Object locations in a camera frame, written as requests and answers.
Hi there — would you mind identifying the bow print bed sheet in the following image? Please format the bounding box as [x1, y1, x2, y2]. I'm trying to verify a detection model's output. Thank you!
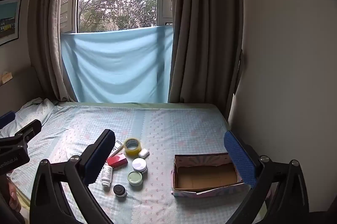
[0, 101, 271, 224]

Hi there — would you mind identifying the person's left hand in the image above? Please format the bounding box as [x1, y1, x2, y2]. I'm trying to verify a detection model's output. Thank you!
[7, 179, 23, 212]

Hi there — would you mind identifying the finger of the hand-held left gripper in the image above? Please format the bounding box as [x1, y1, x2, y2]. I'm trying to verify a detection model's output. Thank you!
[0, 111, 16, 130]
[15, 119, 43, 148]

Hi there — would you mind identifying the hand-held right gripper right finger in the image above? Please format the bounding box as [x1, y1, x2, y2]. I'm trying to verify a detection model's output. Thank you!
[223, 130, 310, 224]

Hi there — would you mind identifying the yellow tape roll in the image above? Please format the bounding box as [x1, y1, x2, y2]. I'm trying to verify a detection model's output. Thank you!
[124, 138, 142, 156]

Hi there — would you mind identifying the green lidded jar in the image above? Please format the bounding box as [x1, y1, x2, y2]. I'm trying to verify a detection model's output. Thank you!
[127, 171, 144, 186]

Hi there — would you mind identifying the pale patterned pillow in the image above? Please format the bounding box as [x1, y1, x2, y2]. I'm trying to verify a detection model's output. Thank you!
[0, 97, 57, 141]

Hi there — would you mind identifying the white remote control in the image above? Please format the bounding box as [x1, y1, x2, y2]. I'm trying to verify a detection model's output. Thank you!
[108, 141, 124, 159]

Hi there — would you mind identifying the paper note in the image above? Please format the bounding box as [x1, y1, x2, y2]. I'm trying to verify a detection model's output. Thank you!
[1, 71, 13, 85]

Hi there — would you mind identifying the wall poster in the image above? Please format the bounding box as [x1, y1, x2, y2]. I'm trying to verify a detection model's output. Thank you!
[0, 0, 23, 46]

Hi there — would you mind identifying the patterned cardboard box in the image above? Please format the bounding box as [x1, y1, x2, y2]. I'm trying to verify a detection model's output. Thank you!
[171, 152, 252, 197]

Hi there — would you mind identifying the white pill bottle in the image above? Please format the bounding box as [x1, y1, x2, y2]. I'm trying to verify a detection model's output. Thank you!
[101, 165, 113, 187]

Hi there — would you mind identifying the small black round jar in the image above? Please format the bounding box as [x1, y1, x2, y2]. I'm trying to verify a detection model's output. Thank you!
[113, 184, 127, 198]

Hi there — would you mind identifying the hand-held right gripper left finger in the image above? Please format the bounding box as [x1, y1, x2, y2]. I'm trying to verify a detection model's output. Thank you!
[29, 129, 116, 224]

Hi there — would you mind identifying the red small box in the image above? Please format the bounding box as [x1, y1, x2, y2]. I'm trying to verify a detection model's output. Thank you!
[106, 154, 128, 169]

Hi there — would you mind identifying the white lidded jar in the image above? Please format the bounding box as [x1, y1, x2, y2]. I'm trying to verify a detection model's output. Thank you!
[132, 158, 148, 175]

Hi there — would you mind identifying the grey curtain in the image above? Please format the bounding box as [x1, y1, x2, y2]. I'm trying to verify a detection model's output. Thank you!
[27, 0, 88, 102]
[157, 0, 245, 122]

